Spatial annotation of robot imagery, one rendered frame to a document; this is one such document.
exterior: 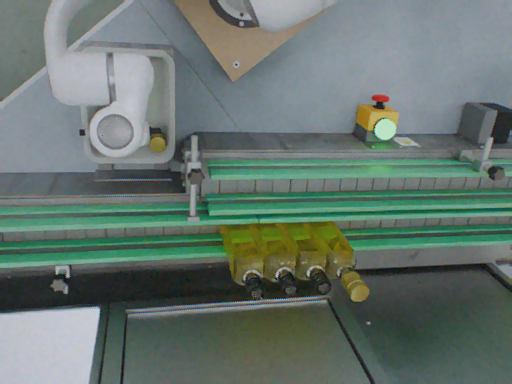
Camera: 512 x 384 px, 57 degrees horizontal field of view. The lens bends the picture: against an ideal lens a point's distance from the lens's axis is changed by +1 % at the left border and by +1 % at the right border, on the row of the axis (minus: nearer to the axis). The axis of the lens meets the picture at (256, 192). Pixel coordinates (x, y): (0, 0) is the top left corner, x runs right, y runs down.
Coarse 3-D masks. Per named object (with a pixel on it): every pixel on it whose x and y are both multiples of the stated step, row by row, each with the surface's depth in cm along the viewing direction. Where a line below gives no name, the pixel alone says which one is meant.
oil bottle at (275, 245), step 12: (264, 228) 92; (276, 228) 93; (264, 240) 88; (276, 240) 89; (288, 240) 89; (264, 252) 86; (276, 252) 85; (288, 252) 85; (276, 264) 83; (288, 264) 83
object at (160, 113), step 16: (96, 48) 85; (112, 48) 86; (128, 48) 87; (160, 64) 95; (160, 80) 97; (160, 96) 98; (96, 112) 97; (160, 112) 100; (96, 160) 94; (112, 160) 95; (128, 160) 95; (144, 160) 96; (160, 160) 96
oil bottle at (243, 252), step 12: (228, 228) 92; (240, 228) 92; (252, 228) 93; (228, 240) 89; (240, 240) 88; (252, 240) 88; (228, 252) 89; (240, 252) 84; (252, 252) 84; (240, 264) 82; (252, 264) 82; (264, 264) 83; (240, 276) 82
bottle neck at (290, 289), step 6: (282, 270) 82; (288, 270) 82; (276, 276) 83; (282, 276) 81; (288, 276) 80; (282, 282) 80; (288, 282) 79; (294, 282) 79; (282, 288) 79; (288, 288) 81; (294, 288) 80; (288, 294) 80; (294, 294) 80
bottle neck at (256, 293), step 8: (248, 272) 81; (256, 272) 82; (248, 280) 80; (256, 280) 79; (248, 288) 78; (256, 288) 78; (264, 288) 78; (248, 296) 78; (256, 296) 79; (264, 296) 79
